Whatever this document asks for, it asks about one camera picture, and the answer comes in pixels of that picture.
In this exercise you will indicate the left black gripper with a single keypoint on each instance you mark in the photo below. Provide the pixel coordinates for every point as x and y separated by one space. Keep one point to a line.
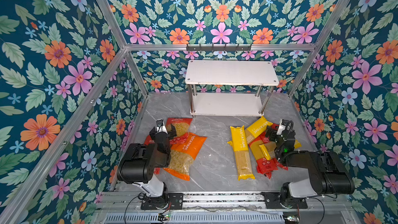
169 130

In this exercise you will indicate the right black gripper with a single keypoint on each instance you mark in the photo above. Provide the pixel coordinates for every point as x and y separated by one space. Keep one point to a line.
271 133

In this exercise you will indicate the yellow spaghetti pack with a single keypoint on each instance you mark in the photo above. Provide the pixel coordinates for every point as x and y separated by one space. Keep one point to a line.
269 147
241 153
256 129

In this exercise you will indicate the red spaghetti pack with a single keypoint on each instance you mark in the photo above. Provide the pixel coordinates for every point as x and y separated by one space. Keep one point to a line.
263 166
271 133

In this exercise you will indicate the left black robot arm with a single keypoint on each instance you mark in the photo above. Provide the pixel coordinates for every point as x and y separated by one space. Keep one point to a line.
139 162

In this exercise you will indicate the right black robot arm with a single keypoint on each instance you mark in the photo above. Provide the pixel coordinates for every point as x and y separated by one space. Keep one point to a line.
326 173

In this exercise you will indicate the white two-tier shelf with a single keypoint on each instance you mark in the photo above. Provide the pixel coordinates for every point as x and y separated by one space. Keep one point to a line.
229 73

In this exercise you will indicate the red macaroni bag lower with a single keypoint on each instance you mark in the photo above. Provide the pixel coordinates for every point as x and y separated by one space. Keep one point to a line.
148 141

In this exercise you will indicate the red macaroni bag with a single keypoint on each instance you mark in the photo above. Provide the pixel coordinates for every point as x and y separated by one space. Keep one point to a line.
148 141
181 126

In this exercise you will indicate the red macaroni bag upper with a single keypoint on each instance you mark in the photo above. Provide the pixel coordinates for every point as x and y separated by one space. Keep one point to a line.
181 126

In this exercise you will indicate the orange macaroni bag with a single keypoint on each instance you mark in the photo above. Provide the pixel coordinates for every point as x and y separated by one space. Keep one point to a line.
183 156

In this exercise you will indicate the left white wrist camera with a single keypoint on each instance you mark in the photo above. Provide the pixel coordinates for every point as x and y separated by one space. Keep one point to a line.
160 126

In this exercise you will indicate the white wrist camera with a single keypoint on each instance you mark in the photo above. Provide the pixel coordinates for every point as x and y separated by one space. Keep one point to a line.
283 125
160 126

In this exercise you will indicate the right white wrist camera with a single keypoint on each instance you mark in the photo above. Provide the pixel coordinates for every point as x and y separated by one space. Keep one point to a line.
283 125

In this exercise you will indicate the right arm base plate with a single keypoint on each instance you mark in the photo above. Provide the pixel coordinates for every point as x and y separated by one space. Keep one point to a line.
275 200

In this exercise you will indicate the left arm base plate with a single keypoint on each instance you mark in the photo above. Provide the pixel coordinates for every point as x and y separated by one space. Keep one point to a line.
166 201

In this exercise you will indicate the white vented cable duct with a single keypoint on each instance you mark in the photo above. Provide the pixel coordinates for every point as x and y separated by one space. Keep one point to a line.
195 218

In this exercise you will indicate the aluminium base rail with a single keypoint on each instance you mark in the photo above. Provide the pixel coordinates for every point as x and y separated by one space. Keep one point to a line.
222 201

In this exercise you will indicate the metal hook rail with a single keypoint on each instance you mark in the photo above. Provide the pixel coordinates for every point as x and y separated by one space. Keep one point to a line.
219 47

